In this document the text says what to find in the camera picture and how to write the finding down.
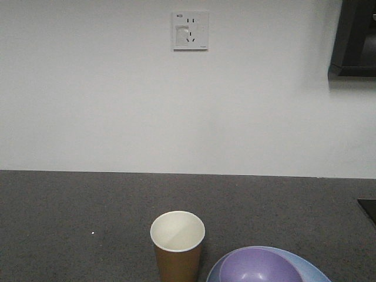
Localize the brown paper cup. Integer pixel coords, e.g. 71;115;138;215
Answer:
150;211;206;281

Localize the purple plastic bowl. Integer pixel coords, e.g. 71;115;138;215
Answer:
219;247;303;281

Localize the light blue plastic plate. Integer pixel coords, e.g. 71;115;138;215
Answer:
206;246;331;282

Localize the black induction cooktop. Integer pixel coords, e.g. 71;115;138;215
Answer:
357;199;376;224

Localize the white wall power socket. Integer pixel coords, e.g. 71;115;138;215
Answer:
171;11;209;52

